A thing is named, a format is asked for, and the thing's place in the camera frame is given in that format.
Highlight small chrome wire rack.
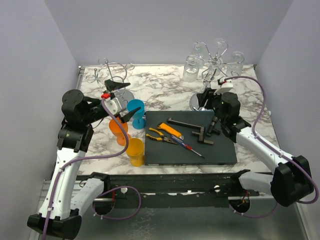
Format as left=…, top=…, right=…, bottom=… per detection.
left=80, top=57, right=135, bottom=97

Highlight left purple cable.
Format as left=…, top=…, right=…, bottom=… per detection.
left=41, top=98, right=142, bottom=240

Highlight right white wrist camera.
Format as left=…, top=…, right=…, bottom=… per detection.
left=214, top=77, right=234, bottom=95

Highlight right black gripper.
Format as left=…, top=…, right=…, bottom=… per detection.
left=198, top=87, right=228, bottom=124

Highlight dark grey tray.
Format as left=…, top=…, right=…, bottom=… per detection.
left=145, top=111, right=237, bottom=166

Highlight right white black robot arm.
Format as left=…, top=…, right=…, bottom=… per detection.
left=196, top=88, right=319, bottom=207

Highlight yellow utility knife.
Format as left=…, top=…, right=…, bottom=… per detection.
left=157, top=122, right=184, bottom=140

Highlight yellow handled pliers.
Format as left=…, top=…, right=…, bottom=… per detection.
left=145, top=127, right=177, bottom=145

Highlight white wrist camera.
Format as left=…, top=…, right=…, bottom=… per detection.
left=214, top=77, right=234, bottom=95
left=101, top=93, right=128, bottom=115

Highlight aluminium frame rail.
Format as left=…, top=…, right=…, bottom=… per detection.
left=39, top=177, right=305, bottom=201

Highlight long black metal bracket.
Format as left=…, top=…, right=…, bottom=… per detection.
left=167, top=117, right=214, bottom=145

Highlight small clear wine glass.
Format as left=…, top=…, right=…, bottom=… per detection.
left=201, top=68, right=217, bottom=95

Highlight yellow plastic cup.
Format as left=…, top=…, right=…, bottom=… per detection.
left=126, top=138, right=145, bottom=167

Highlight tall chrome wine glass rack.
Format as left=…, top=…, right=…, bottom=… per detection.
left=186, top=41, right=245, bottom=112

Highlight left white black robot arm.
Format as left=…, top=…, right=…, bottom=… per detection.
left=27, top=79, right=140, bottom=240

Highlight blue plastic goblet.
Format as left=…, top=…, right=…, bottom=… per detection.
left=127, top=99, right=146, bottom=130

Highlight orange plastic goblet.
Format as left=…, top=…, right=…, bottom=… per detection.
left=108, top=119, right=131, bottom=146

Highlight clear tumbler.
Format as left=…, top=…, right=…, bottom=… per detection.
left=226, top=51, right=245, bottom=77

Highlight red blue screwdriver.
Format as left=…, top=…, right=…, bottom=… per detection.
left=170, top=135, right=205, bottom=159

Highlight black t-shaped tool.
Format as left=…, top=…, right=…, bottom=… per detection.
left=206, top=116, right=221, bottom=137

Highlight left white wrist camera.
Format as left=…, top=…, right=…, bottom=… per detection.
left=101, top=93, right=128, bottom=115

